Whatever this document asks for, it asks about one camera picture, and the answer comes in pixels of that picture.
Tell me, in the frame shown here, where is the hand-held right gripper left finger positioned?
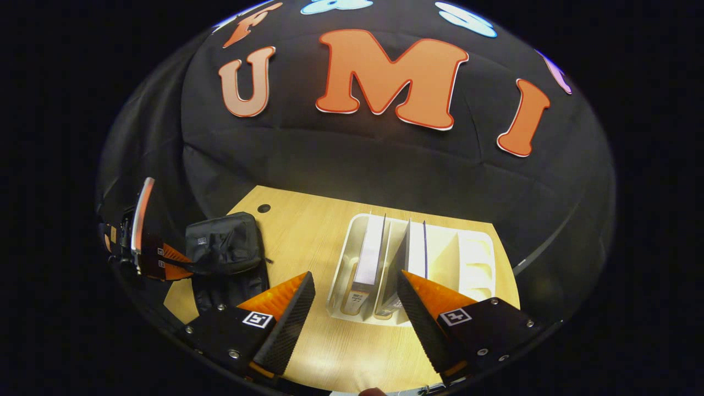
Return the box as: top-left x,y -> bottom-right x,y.
177,271 -> 317,380

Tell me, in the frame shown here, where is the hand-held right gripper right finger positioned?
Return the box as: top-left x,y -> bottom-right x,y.
396,269 -> 543,384

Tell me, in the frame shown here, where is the black schoolbag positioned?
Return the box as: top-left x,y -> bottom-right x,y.
185,211 -> 271,315

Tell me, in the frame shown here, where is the dark blue book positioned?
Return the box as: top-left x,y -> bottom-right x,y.
375,218 -> 430,318

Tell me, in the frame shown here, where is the white bookshelf organizer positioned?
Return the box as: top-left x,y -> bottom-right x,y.
325,213 -> 497,327

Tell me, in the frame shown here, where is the black backdrop cloth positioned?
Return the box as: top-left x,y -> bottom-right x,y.
96,0 -> 617,331

